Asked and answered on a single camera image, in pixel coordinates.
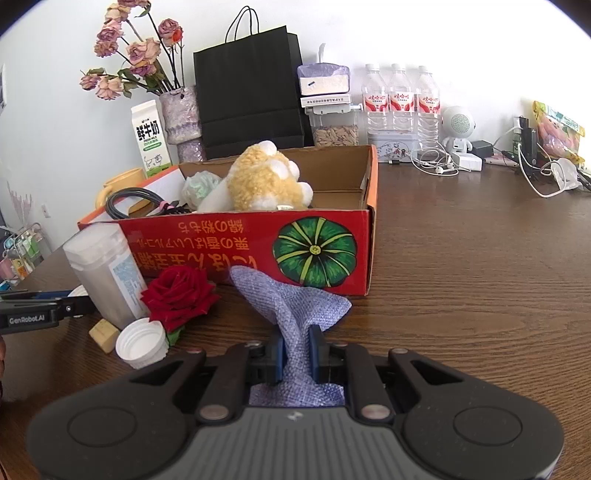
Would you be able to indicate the white ribbed bottle cap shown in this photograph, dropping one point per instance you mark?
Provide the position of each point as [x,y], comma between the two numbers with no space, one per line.
[138,344]

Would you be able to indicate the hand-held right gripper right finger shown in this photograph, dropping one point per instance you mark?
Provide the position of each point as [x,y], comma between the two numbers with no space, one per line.
[316,357]

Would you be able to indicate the purple tissue pack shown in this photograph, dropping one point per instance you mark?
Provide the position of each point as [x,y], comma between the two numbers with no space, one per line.
[323,78]

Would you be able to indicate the purple speckled vase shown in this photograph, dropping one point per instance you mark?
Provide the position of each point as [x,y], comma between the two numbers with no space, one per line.
[182,115]

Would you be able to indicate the black power adapter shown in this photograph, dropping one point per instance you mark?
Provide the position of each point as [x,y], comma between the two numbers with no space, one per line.
[482,149]

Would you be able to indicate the dried pink roses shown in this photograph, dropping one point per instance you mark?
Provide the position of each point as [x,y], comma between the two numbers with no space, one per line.
[138,50]

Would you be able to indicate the clear water bottle red label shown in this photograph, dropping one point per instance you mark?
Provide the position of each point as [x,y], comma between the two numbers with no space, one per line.
[400,101]
[427,106]
[375,101]

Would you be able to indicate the pink branch decoration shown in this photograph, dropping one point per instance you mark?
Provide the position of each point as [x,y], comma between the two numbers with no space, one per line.
[16,203]

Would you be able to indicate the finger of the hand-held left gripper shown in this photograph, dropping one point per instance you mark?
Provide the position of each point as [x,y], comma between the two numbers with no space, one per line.
[51,294]
[76,307]

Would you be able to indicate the white round robot speaker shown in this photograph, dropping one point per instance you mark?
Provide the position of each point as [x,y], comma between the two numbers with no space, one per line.
[458,122]

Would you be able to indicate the black upright device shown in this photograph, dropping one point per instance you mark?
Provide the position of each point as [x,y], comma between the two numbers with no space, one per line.
[528,143]

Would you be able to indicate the yellow white plush toy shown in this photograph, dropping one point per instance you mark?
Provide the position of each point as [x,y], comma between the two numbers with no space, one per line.
[258,180]

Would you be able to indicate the clear plastic bag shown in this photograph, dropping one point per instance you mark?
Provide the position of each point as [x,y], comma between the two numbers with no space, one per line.
[198,187]

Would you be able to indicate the printed tin box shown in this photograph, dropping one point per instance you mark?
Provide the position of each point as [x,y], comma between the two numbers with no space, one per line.
[392,147]

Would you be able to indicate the yellow snack bag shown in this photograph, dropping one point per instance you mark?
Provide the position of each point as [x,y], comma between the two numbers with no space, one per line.
[558,129]

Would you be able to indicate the white power adapter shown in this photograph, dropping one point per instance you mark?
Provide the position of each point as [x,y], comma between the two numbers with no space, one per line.
[467,161]

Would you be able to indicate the red artificial rose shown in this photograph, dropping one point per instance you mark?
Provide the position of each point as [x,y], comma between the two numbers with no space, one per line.
[180,295]

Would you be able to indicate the white green milk carton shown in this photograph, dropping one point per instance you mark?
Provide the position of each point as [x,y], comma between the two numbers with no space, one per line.
[150,138]

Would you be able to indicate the red cardboard box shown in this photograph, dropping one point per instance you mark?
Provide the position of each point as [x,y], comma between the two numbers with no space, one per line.
[249,249]

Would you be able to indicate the white face mask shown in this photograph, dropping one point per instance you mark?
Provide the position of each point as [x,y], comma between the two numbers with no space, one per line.
[565,173]

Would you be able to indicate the yellow ceramic mug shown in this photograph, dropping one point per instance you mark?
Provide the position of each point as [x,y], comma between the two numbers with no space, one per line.
[122,180]

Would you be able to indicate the black paper bag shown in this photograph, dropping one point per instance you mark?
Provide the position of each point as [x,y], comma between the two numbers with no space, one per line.
[249,83]

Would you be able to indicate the pink booklet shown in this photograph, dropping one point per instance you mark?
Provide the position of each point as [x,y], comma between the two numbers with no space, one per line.
[501,160]

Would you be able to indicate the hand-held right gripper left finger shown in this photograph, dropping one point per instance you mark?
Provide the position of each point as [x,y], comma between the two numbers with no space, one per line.
[277,360]

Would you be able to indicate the clear seed container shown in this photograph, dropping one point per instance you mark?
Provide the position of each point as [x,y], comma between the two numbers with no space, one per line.
[334,134]

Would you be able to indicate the translucent cotton swab box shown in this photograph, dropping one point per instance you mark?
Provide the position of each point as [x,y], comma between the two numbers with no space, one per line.
[106,277]

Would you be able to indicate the small yellow block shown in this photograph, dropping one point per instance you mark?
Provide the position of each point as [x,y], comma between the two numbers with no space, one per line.
[104,334]

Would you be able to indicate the wall vent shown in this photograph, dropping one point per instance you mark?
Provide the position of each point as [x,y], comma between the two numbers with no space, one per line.
[2,87]

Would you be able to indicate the grey purple woven cloth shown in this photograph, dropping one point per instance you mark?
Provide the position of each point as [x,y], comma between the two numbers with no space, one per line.
[295,304]

